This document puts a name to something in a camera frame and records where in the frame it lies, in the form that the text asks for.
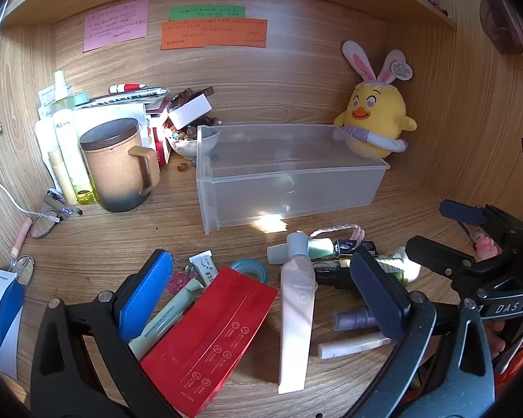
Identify red garment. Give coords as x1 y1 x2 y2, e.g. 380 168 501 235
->
492 335 523 384

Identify white ointment tube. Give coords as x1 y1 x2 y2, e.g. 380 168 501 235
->
189 250 221 287

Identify pink sticky note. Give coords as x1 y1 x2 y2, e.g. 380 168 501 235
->
84 0 149 52

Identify person's right hand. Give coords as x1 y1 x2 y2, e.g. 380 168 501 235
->
473 232 507 355

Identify eyeglasses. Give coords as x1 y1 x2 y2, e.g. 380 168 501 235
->
9 209 64 288

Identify dark brown object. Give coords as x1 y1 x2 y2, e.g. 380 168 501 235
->
479 0 523 55

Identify red carton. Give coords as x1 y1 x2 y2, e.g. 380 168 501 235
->
150 113 173 166

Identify pink pen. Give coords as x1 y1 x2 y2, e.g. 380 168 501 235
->
11 218 33 260

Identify dark brown trinket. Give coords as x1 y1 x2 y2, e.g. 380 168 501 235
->
171 87 214 105

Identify purple small bottle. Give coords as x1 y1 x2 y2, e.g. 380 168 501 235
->
333 307 382 332

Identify pale green tube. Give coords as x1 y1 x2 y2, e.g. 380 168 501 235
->
128 279 205 360

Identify clear plastic storage bin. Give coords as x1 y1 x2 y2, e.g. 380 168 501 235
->
195 124 391 236

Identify brown ceramic mug with lid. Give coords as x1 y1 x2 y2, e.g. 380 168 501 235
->
79 117 161 213

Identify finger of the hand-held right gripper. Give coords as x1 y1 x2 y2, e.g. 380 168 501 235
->
405 235 517 302
439 199 523 247

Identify white bowl of beads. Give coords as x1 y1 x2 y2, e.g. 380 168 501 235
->
165 126 222 160

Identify yellow-green spray bottle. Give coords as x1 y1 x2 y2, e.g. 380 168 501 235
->
50 70 97 205

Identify stack of papers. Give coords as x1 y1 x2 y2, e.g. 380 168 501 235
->
72 87 170 149

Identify pink and white cord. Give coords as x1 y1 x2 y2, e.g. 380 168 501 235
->
309 224 364 242

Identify white lip balm stick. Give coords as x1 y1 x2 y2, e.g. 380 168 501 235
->
317 331 393 360

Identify mint tube with grey cap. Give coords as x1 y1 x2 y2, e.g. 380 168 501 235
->
267 237 338 265

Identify cream cosmetic tube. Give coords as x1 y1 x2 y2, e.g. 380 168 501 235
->
48 148 78 205

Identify orange sticky note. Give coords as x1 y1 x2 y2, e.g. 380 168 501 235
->
160 18 268 51

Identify blue tape roll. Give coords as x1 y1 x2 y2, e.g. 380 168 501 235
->
231 259 268 283

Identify pale pink cosmetic tube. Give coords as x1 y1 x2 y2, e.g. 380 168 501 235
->
278 232 318 395

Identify green bottle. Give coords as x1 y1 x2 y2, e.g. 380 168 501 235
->
375 248 421 286

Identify dark foil packet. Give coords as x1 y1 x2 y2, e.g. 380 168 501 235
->
335 239 378 257

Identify red foil pouch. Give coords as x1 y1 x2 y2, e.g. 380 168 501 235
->
139 267 279 418

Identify blue and white carton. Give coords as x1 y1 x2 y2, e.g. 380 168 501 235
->
0 265 26 379

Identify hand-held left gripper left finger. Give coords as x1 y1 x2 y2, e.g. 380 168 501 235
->
30 248 179 418

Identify green sticky note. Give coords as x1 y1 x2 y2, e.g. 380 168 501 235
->
169 5 247 21

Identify white cardboard box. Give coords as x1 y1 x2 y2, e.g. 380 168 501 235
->
168 93 214 130

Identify yellow plush chick toy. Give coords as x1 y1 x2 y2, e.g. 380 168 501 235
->
333 40 418 160

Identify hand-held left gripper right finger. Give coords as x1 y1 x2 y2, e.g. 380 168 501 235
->
349 246 495 418

